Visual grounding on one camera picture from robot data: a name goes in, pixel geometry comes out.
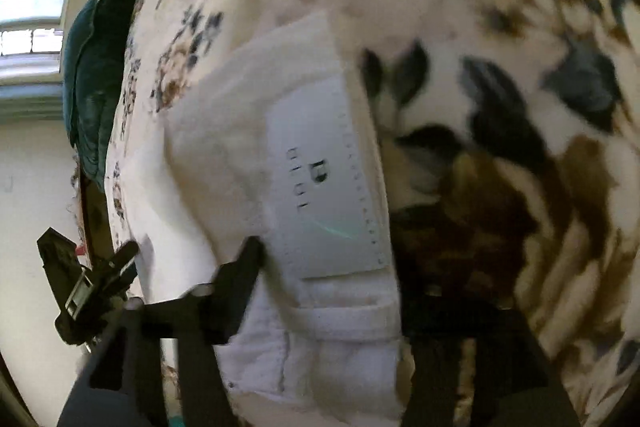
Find floral fleece blanket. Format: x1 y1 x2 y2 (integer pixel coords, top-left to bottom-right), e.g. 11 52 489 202
70 0 640 427

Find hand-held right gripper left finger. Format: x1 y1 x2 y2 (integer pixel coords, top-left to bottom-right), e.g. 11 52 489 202
57 236 267 427

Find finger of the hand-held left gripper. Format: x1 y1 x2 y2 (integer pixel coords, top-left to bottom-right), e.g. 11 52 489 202
106 240 142 272

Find white pants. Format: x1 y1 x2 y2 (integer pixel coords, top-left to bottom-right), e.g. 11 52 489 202
120 9 417 427

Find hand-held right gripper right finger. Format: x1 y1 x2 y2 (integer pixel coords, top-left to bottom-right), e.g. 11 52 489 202
399 289 584 427

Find dark green pillow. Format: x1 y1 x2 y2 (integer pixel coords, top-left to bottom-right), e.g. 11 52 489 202
61 0 147 194

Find window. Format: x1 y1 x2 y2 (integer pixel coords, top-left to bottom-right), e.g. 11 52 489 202
0 0 93 120

